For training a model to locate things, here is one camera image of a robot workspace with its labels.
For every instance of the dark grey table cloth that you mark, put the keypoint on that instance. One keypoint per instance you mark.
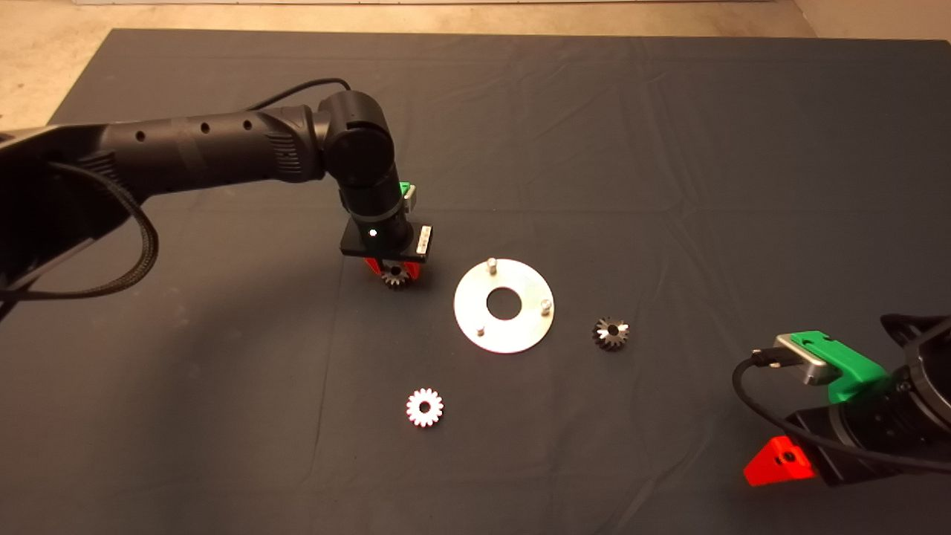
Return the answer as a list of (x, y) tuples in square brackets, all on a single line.
[(594, 148)]

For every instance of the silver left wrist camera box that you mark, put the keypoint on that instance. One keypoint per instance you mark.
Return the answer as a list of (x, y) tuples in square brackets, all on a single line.
[(412, 198)]

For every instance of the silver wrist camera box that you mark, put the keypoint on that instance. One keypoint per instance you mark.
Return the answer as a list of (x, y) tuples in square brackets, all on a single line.
[(412, 198), (802, 360)]

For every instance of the small steel spur gear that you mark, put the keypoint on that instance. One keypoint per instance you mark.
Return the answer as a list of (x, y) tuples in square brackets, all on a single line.
[(391, 282), (425, 417)]

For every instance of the green right camera mount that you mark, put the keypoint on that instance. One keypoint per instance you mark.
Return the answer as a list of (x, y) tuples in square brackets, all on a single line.
[(854, 371)]

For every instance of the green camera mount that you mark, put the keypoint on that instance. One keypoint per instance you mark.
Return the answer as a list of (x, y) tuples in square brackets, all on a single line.
[(854, 371), (404, 195)]

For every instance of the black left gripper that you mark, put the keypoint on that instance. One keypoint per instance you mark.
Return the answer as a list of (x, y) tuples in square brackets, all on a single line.
[(386, 241)]

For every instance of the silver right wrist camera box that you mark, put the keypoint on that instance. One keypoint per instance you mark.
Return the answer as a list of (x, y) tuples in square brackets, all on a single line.
[(802, 360)]

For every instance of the round metal carrier plate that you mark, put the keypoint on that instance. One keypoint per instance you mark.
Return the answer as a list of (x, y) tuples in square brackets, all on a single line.
[(475, 297)]

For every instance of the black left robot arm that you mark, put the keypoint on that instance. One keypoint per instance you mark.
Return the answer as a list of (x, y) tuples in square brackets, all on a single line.
[(223, 148)]

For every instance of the green left camera mount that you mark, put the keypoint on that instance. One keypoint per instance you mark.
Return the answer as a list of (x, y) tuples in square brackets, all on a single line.
[(404, 195)]

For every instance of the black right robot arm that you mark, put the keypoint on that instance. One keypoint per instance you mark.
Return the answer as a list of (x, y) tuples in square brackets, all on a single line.
[(937, 379)]

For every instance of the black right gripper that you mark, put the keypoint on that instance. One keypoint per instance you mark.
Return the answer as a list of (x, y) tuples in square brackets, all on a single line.
[(862, 438)]

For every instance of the dark steel spur gear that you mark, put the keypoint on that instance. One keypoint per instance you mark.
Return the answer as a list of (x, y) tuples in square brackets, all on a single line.
[(603, 340)]

